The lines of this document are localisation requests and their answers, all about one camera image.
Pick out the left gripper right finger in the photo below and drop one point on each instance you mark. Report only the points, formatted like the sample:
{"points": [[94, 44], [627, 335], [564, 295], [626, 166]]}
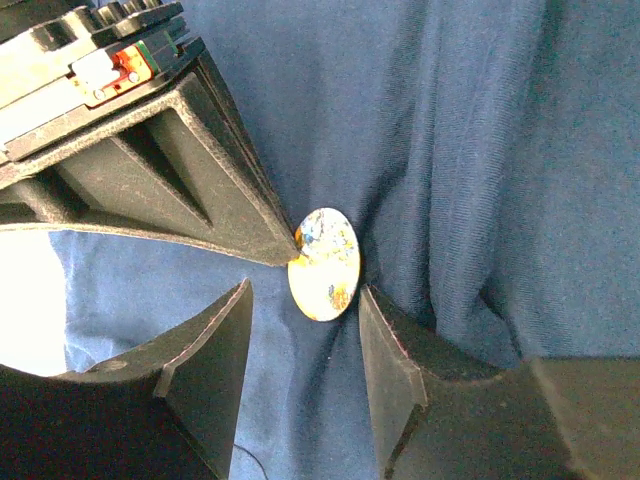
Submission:
{"points": [[438, 413]]}

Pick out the navy blue t-shirt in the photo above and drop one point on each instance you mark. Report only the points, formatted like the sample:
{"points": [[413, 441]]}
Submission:
{"points": [[485, 152]]}

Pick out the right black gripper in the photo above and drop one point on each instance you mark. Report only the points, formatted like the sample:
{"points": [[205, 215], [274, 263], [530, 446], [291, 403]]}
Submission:
{"points": [[173, 164]]}

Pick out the round colourful brooch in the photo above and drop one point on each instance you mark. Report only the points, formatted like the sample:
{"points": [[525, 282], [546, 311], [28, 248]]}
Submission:
{"points": [[324, 277]]}

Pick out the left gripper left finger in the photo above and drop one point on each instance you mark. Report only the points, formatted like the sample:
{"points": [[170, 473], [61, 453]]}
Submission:
{"points": [[166, 409]]}

